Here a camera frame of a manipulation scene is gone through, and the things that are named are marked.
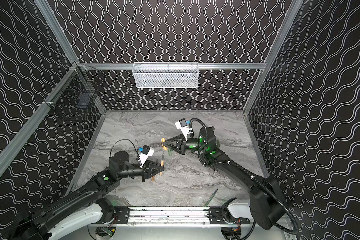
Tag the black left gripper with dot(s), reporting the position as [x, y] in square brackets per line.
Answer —
[144, 172]

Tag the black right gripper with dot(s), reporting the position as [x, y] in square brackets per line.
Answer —
[181, 144]

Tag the orange pen cap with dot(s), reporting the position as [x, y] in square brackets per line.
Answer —
[163, 145]

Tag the green pen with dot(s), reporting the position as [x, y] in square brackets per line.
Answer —
[210, 198]

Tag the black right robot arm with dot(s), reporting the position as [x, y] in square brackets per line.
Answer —
[267, 202]

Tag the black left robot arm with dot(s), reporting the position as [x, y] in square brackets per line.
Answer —
[38, 225]

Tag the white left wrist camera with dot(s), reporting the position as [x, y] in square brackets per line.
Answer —
[144, 153]

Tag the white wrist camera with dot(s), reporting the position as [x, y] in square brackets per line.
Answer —
[144, 153]
[183, 126]

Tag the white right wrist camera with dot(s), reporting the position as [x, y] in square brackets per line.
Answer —
[183, 126]

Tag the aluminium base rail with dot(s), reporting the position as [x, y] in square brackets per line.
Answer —
[157, 217]

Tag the white wire mesh basket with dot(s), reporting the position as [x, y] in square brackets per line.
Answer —
[164, 75]

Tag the black wire mesh basket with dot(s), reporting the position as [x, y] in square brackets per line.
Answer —
[75, 101]

